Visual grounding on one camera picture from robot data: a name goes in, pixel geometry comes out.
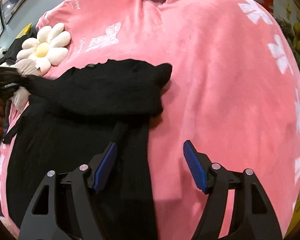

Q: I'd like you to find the black garment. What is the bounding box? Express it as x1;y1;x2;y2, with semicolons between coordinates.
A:
4;59;172;239

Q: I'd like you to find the dark clothes pile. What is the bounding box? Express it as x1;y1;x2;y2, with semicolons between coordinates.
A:
0;33;37;65

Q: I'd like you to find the beige plush toy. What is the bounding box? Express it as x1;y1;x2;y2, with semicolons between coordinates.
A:
11;59;42;113

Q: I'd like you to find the white daisy flower pillow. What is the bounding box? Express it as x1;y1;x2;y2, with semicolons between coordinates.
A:
17;23;71;75

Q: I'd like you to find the pink fleece blanket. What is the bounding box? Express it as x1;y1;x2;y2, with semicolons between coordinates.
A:
0;0;300;239

